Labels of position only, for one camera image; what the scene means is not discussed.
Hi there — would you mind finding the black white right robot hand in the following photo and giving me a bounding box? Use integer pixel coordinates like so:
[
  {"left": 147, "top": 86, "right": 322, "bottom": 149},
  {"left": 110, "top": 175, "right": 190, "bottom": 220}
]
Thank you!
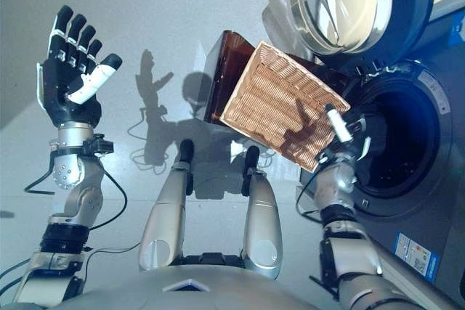
[{"left": 318, "top": 104, "right": 372, "bottom": 166}]

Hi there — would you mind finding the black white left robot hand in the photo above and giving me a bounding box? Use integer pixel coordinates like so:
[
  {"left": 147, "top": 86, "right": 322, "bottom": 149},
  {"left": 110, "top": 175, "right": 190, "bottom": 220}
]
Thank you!
[{"left": 36, "top": 4, "right": 124, "bottom": 128}]

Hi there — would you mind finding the dark grey washing machine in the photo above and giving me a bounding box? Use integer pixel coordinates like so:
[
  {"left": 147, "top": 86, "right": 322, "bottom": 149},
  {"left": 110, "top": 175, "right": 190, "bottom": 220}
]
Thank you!
[{"left": 297, "top": 8, "right": 465, "bottom": 289}]

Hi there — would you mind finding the round glass washing machine door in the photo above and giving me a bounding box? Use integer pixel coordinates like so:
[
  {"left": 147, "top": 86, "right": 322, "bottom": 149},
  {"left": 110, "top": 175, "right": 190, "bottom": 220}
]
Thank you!
[{"left": 285, "top": 0, "right": 437, "bottom": 68}]

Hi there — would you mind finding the wicker laundry basket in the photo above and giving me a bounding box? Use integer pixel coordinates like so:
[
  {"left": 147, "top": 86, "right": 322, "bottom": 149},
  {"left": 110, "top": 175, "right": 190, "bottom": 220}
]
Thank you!
[{"left": 219, "top": 40, "right": 352, "bottom": 173}]

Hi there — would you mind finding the grey curved warning label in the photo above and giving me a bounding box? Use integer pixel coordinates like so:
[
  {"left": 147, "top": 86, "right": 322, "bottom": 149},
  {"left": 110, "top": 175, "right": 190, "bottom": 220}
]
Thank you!
[{"left": 416, "top": 70, "right": 451, "bottom": 115}]

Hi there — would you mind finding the black right robot foot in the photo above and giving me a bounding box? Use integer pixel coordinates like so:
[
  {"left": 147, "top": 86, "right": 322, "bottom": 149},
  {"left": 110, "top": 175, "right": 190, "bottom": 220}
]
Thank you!
[{"left": 245, "top": 145, "right": 261, "bottom": 171}]

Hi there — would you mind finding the black robot foot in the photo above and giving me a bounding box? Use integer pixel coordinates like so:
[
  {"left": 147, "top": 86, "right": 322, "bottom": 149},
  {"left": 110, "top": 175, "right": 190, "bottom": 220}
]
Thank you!
[
  {"left": 179, "top": 139, "right": 195, "bottom": 164},
  {"left": 245, "top": 145, "right": 261, "bottom": 171}
]

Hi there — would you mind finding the silver right robot leg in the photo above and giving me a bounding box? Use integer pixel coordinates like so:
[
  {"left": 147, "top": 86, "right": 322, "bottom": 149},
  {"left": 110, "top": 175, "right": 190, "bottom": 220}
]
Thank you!
[{"left": 241, "top": 168, "right": 283, "bottom": 282}]

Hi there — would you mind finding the silver robot leg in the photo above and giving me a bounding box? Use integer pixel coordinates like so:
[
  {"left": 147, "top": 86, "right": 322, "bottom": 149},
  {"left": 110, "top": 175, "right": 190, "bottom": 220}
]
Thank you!
[
  {"left": 138, "top": 159, "right": 195, "bottom": 271},
  {"left": 241, "top": 168, "right": 283, "bottom": 282}
]

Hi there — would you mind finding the blue bordered info sticker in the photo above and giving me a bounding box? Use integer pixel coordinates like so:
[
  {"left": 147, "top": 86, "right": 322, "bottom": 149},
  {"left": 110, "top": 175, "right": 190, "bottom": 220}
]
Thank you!
[{"left": 394, "top": 232, "right": 441, "bottom": 284}]

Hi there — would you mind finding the black left robot foot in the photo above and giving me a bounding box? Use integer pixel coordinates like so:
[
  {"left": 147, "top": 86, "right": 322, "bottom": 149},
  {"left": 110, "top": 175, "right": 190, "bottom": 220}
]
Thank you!
[{"left": 179, "top": 139, "right": 195, "bottom": 164}]

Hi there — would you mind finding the silver left robot leg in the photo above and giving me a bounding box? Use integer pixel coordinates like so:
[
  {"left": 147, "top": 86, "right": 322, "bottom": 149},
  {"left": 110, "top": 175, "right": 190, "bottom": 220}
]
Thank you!
[{"left": 138, "top": 159, "right": 195, "bottom": 271}]

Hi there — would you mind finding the black robot pelvis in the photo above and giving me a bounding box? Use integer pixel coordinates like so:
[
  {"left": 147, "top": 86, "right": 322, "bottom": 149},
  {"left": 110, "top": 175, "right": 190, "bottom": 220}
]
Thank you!
[{"left": 181, "top": 251, "right": 244, "bottom": 267}]

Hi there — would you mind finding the grey robot torso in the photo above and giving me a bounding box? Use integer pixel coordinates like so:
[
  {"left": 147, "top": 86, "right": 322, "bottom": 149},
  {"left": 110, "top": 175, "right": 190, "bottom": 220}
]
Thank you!
[{"left": 57, "top": 264, "right": 346, "bottom": 310}]

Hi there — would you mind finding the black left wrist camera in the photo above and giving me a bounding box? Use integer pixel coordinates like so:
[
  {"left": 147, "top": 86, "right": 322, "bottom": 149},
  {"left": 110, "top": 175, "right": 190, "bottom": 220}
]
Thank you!
[{"left": 82, "top": 134, "right": 115, "bottom": 157}]

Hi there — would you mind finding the thin black floor cable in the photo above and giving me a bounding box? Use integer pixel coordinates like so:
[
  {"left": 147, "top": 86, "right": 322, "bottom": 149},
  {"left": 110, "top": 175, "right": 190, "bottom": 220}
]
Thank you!
[{"left": 83, "top": 240, "right": 142, "bottom": 289}]

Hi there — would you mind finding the black left elbow cable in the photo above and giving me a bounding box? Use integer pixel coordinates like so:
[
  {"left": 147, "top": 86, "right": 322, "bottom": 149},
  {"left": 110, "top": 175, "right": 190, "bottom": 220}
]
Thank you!
[{"left": 0, "top": 255, "right": 33, "bottom": 289}]

